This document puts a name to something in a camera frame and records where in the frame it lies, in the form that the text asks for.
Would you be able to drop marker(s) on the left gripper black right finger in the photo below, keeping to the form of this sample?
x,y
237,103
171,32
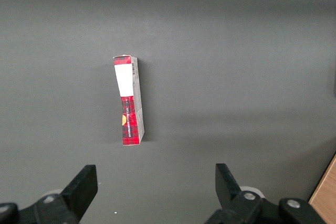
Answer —
x,y
227,187

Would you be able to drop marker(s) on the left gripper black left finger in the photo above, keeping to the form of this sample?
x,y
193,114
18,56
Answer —
x,y
81,187

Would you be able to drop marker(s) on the red plaid cardboard box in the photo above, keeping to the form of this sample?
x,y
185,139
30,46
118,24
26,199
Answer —
x,y
129,103

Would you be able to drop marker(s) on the wooden board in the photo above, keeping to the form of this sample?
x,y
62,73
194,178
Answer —
x,y
325,195

